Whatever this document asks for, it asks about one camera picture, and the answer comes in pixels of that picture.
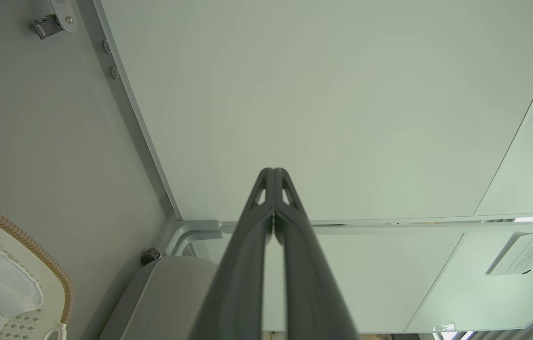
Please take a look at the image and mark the white woven laundry basket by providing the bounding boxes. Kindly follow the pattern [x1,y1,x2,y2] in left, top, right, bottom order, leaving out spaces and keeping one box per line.
[0,195,75,340]

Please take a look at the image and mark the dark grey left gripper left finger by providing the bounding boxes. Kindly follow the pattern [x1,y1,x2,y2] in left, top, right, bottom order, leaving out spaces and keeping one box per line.
[188,167,275,340]

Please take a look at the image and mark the grey partition corner post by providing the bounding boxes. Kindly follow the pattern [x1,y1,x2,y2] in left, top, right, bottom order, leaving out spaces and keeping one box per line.
[161,219,225,258]

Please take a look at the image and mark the grey fabric sofa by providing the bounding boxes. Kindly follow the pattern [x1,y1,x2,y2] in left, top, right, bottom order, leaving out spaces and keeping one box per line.
[99,256,230,340]

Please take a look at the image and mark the white paper wall notice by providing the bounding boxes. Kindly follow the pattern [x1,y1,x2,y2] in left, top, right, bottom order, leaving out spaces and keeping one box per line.
[485,230,533,277]

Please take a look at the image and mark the grey partition foot bracket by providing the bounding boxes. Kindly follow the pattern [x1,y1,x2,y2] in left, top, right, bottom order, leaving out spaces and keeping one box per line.
[51,0,80,34]

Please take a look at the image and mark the small caster wheel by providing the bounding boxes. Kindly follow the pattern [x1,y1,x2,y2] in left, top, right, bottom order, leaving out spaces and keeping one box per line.
[30,14,63,40]
[141,247,161,266]

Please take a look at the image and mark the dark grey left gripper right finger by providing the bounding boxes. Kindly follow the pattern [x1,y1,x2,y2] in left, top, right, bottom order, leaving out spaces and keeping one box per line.
[274,167,359,340]

